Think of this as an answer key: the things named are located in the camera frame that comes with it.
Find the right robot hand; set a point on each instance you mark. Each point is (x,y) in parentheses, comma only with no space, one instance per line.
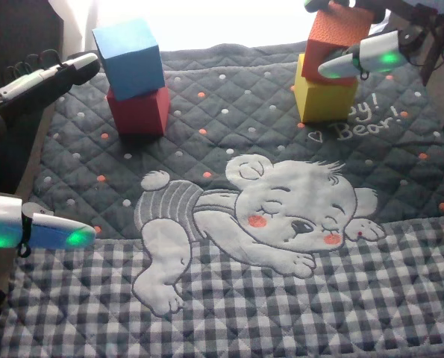
(378,56)

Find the yellow foam cube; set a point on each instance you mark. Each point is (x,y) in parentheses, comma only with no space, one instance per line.
(326,100)

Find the grey quilt with printed bear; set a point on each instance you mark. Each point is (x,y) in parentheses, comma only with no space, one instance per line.
(244,306)

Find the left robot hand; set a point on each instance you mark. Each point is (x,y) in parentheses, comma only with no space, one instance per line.
(5,227)

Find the blue foam cube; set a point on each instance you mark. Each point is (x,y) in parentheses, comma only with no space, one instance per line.
(128,59)

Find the red foam cube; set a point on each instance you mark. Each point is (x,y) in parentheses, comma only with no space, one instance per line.
(139,112)

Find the orange foam cube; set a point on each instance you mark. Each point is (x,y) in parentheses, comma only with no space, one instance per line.
(337,31)

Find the black stand leg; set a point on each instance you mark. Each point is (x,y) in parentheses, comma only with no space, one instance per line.
(435,56)

